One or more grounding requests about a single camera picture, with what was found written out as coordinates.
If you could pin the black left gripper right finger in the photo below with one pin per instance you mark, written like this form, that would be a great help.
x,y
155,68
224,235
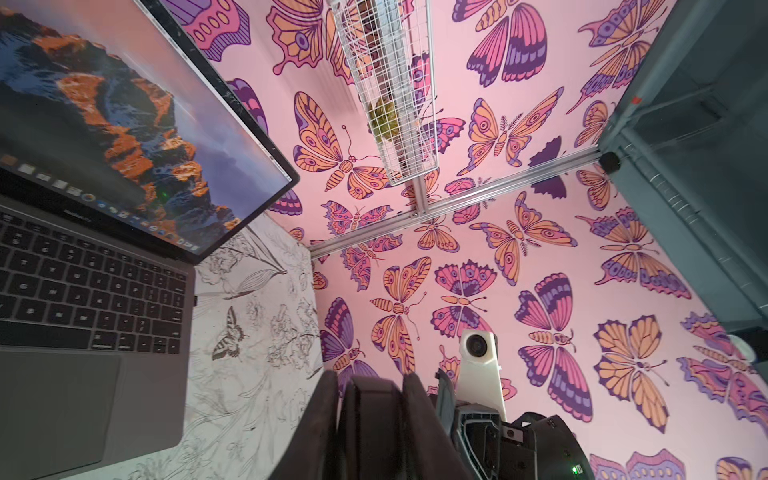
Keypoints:
x,y
428,450

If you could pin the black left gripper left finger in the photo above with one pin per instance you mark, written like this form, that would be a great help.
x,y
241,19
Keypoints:
x,y
312,450

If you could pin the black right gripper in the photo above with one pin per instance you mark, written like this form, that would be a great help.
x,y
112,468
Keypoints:
x,y
484,442

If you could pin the grey laptop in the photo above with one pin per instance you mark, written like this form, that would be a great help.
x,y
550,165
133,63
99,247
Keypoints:
x,y
126,160

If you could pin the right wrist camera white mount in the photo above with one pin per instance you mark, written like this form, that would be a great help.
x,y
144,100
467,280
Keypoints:
x,y
479,380

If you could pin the aluminium frame top rear bar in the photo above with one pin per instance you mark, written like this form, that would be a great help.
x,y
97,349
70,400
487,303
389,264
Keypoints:
x,y
445,206

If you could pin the aluminium frame post right rear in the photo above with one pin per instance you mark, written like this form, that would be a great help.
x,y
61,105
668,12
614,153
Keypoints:
x,y
691,134

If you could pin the white wire basket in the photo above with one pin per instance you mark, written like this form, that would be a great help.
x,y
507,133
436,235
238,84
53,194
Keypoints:
x,y
389,48

